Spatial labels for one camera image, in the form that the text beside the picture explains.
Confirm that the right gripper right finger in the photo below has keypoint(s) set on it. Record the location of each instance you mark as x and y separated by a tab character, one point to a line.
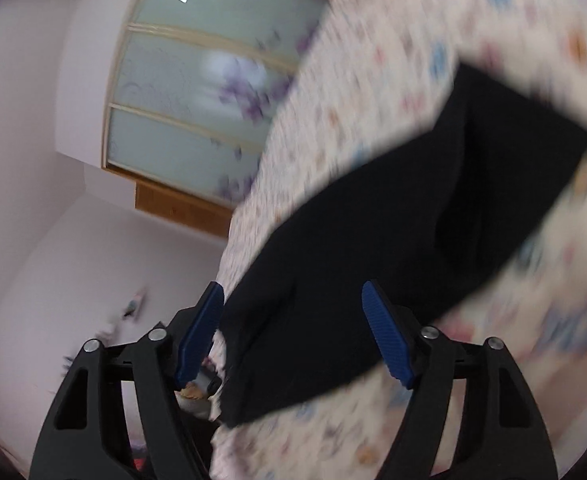
471	414

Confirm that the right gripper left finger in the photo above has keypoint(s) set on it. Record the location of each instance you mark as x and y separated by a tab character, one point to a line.
115	415

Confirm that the black pants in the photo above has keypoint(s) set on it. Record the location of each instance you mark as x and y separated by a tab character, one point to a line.
430	221

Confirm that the wooden door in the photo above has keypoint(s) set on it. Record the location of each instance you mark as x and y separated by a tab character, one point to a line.
184	209

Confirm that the frosted glass sliding wardrobe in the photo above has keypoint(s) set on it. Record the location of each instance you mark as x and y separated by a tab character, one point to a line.
196	87

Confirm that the teddy print bed blanket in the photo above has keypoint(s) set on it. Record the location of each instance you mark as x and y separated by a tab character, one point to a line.
379	71

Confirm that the wall shelf with items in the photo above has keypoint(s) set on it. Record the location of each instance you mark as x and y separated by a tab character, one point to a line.
134	306

